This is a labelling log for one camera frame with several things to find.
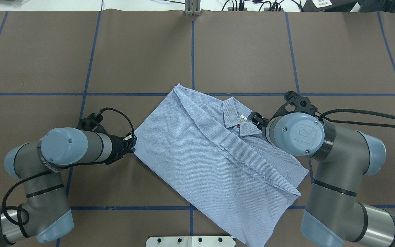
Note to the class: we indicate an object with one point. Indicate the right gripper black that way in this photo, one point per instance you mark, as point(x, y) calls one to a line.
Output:
point(258, 120)

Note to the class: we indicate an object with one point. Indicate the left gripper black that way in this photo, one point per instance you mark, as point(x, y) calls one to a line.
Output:
point(116, 146)

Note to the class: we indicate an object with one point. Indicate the blue white striped shirt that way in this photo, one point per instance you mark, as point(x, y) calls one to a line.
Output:
point(223, 166)

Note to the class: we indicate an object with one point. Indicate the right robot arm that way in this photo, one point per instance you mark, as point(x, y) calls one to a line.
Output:
point(333, 216)

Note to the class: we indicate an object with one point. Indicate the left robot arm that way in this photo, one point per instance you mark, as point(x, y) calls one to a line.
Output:
point(37, 205)

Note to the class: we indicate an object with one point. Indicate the white mounting plate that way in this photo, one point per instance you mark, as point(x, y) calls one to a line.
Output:
point(191, 241)

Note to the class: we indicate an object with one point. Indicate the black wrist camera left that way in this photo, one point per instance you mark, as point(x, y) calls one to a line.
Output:
point(92, 123)

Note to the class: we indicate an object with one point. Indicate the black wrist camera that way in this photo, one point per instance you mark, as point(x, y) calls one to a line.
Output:
point(92, 123)
point(300, 104)

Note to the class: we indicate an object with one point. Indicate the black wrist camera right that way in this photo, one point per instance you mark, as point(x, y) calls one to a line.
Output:
point(300, 104)

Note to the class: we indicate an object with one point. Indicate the aluminium frame post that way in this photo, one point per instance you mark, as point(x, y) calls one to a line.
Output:
point(192, 7)

